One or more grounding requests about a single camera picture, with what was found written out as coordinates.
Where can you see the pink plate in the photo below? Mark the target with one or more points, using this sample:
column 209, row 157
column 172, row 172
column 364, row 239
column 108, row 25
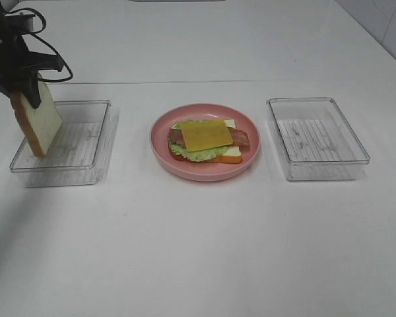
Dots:
column 203, row 171

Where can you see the clear plastic tray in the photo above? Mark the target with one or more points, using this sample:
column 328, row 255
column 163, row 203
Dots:
column 80, row 153
column 314, row 140

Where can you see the bread slice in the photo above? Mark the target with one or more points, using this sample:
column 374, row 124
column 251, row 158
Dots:
column 39, row 125
column 232, row 154

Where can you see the green lettuce leaf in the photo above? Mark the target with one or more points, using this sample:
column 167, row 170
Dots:
column 201, row 154

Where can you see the yellow cheese slice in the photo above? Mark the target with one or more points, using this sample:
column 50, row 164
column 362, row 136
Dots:
column 197, row 136

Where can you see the dark brown bacon strip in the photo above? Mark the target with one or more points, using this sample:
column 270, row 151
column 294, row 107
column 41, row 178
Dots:
column 176, row 137

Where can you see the pink bacon strip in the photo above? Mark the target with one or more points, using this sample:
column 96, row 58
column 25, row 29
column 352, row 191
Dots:
column 239, row 137

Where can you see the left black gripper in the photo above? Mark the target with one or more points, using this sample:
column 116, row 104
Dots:
column 19, row 66

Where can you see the left clear plastic tray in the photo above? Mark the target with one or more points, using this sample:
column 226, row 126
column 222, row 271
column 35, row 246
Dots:
column 80, row 153

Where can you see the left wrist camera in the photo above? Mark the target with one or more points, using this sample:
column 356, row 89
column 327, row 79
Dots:
column 21, row 22

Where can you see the right clear plastic tray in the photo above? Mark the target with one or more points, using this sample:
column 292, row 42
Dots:
column 314, row 140

